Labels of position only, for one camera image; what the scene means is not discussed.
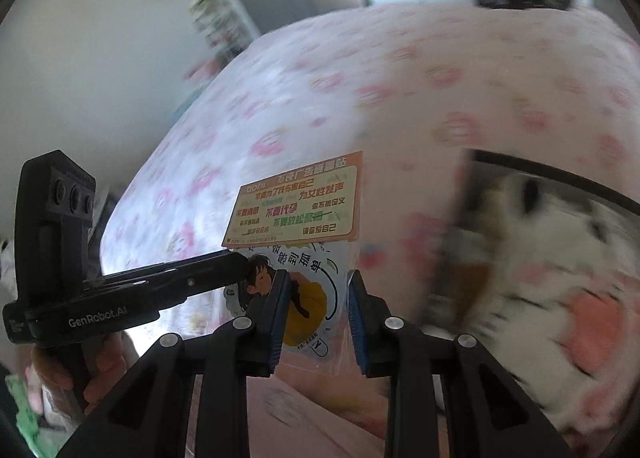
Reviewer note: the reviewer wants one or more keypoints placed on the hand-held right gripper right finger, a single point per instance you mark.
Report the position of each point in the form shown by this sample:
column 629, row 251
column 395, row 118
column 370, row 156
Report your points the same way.
column 359, row 328

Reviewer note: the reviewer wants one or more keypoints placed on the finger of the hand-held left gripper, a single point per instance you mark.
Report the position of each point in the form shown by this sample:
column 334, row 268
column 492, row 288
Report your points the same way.
column 190, row 280

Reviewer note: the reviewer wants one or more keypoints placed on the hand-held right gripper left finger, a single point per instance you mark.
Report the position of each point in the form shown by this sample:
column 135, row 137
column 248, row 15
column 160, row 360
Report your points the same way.
column 277, row 328

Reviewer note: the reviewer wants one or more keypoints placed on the cartoon girl sticker sheet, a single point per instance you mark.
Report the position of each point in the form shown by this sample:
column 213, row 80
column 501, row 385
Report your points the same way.
column 315, row 278

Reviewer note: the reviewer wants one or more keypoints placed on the orange bordered sticker card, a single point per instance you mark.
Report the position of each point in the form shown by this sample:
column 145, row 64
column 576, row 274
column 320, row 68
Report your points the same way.
column 295, row 203

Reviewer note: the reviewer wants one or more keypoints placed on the white plush dog blanket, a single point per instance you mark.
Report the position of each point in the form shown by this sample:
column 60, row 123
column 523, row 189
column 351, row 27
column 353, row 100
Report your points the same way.
column 550, row 288

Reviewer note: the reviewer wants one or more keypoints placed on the black storage box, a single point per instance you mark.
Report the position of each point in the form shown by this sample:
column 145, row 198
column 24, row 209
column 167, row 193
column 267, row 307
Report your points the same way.
column 550, row 173

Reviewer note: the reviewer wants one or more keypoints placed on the person's left hand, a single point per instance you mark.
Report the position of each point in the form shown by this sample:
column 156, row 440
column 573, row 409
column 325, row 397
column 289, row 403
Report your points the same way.
column 107, row 363

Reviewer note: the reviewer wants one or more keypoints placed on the green cloth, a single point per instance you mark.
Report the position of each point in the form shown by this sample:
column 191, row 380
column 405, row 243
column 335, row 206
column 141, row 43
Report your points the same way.
column 22, row 413

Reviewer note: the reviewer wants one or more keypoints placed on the pink cartoon printed blanket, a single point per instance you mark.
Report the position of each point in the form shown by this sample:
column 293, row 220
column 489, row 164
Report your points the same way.
column 375, row 88

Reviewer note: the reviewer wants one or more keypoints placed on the white shelf with toys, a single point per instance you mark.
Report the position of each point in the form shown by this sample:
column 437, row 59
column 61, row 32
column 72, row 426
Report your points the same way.
column 222, row 13

